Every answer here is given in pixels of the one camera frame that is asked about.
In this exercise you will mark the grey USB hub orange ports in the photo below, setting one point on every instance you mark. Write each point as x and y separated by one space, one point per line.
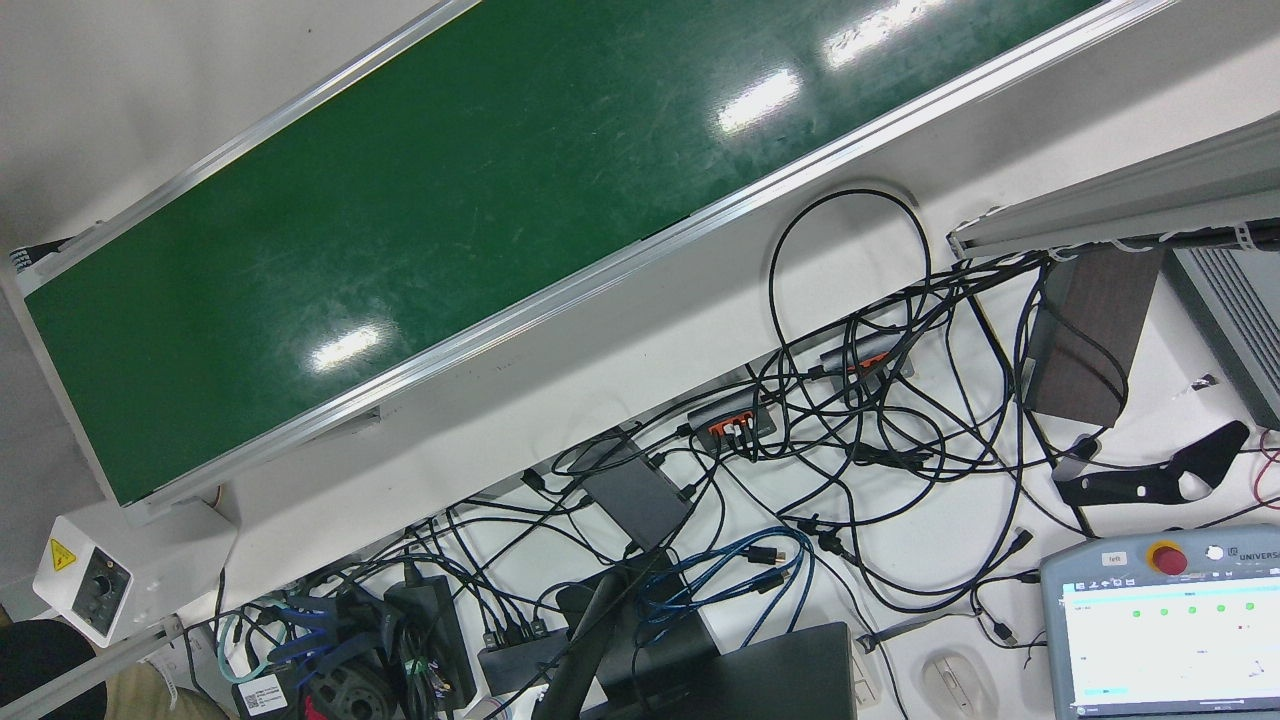
730 408
860 352

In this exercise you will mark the dark grey flat box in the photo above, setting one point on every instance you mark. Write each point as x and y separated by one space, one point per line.
635 495

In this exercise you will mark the green conveyor belt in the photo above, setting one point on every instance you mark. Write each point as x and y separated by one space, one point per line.
500 200

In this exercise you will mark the black multi-port hub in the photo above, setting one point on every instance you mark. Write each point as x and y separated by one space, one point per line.
520 662

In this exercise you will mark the black power adapter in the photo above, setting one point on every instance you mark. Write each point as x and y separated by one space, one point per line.
430 640

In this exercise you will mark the black round spool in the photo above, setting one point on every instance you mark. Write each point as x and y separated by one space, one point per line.
350 695

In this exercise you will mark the brown wooden block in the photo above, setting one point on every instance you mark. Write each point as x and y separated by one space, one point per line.
1090 340

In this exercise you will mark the white computer mouse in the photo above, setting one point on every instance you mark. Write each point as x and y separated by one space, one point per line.
952 688

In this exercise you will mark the white labelled small box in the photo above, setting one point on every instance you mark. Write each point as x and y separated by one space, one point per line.
262 695

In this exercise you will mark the white conveyor control box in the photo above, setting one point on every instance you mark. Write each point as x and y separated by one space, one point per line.
150 560

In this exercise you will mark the grey teach pendant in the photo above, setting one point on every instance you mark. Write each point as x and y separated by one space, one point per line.
1160 650

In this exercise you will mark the grey ribbed metal case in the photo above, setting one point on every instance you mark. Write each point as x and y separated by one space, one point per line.
1240 320

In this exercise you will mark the person in black shirt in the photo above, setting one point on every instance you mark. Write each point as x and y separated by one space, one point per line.
40 670

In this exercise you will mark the black flat bracket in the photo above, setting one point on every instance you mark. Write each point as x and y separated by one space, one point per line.
1130 488

